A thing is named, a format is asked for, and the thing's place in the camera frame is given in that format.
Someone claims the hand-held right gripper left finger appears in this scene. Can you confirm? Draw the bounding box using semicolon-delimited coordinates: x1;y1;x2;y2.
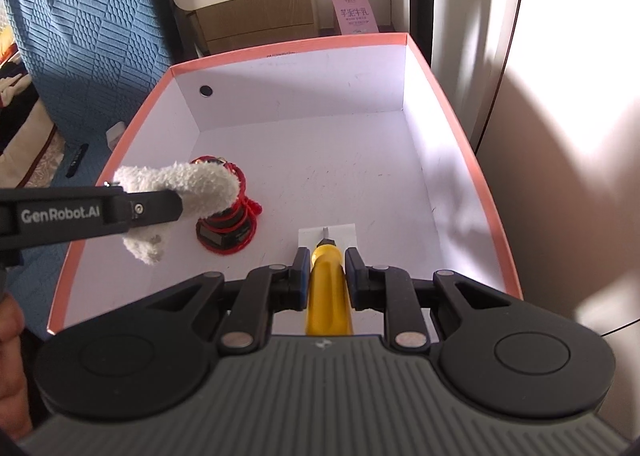
145;247;311;356

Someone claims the striped red white blanket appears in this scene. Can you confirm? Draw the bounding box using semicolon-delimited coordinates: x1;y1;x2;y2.
0;11;56;157

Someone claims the brown cardboard box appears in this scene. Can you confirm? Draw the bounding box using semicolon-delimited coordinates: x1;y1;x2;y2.
187;0;321;57

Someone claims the white paper card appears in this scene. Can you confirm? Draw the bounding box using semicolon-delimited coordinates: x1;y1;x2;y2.
298;223;357;263

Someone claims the blue textured seat cover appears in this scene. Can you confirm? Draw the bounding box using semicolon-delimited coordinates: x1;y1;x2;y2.
0;0;174;179

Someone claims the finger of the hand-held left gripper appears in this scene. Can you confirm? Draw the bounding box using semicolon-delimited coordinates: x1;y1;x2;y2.
123;188;184;235

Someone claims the white box with pink rim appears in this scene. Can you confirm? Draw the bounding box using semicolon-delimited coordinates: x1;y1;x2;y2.
46;32;524;337

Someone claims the person's left hand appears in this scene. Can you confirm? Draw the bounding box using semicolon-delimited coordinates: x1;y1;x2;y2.
0;297;32;432

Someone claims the white fluffy sock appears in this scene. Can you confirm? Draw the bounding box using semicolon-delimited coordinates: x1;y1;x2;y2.
112;161;240;266

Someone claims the small black stick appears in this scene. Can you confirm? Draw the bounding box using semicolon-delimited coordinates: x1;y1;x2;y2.
65;143;90;179

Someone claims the beige lace cloth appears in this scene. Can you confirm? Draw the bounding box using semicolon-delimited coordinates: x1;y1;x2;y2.
0;123;68;188

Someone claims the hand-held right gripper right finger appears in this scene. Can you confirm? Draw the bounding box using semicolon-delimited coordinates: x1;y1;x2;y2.
345;247;513;351

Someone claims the pink carton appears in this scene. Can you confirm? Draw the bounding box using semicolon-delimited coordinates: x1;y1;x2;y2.
330;0;379;36

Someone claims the yellow screwdriver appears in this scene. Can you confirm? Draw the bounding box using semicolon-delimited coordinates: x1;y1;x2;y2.
306;226;355;337

